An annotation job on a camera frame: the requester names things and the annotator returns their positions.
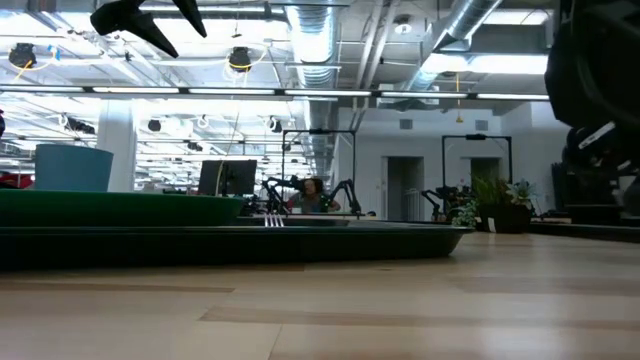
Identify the blue cup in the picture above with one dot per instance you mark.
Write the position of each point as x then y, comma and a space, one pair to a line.
72, 167

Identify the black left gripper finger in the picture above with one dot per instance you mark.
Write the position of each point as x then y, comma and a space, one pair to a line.
192, 15
132, 20

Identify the long ceiling light bar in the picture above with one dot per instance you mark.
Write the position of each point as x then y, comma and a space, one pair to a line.
275, 92

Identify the potted succulent plant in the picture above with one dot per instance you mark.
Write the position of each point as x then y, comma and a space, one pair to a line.
502, 207

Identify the black table frame rail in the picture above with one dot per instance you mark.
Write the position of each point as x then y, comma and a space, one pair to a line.
585, 231

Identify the silver fork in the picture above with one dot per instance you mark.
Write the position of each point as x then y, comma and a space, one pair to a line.
273, 220

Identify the silver ventilation duct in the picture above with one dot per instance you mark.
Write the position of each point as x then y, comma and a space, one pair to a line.
315, 40

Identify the red object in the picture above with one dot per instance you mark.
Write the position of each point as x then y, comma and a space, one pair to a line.
15, 181

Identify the black computer monitor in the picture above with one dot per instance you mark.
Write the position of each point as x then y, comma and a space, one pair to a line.
227, 177

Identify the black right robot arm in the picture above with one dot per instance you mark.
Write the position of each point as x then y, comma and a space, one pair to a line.
595, 75

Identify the person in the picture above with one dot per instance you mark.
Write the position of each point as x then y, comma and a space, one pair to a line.
311, 197

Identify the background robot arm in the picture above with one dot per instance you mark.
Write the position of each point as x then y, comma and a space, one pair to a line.
345, 195
442, 197
277, 192

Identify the dark teal tray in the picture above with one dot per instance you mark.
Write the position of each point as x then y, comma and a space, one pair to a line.
225, 245

